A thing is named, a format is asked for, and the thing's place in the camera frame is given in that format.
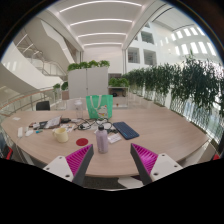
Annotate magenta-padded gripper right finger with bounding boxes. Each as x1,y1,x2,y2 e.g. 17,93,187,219
129,142,184,186

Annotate shelf unit with plants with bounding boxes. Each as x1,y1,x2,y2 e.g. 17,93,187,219
108,73,130,108

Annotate red and black chair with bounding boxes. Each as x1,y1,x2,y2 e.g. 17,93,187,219
0,146,14,160

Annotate tall white cabinet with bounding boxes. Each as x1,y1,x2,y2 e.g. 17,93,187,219
67,66,110,99

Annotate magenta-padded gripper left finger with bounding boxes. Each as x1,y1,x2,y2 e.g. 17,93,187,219
43,143,95,187

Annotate black office chair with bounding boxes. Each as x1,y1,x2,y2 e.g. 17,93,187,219
35,100,51,112

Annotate white chair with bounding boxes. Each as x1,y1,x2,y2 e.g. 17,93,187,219
117,175,145,190

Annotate purple drink bottle black cap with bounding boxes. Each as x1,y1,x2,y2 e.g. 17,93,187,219
95,124,110,154

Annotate cream yellow mug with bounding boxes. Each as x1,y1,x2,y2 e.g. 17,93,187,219
52,127,70,144

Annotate green plants atop cabinet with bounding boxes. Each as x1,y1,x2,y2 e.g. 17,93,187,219
67,59,111,72

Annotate dark blue keyboard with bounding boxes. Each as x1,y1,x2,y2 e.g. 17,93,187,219
112,121,140,141

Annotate brown book with papers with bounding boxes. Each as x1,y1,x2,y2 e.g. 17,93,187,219
44,115,63,130

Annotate flat round red coaster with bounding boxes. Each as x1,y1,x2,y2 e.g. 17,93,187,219
75,137,89,147

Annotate green tote bag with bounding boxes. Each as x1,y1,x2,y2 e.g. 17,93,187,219
85,94,114,120

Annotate row of green hedge plants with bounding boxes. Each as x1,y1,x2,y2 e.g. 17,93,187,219
123,54,224,118

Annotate clear shaker bottle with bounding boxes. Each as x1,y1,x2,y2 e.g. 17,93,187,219
73,99,84,119

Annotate white paper card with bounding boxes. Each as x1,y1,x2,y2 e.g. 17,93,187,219
107,132,123,145

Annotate group of ceiling light strips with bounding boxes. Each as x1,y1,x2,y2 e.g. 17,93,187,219
59,0,143,48

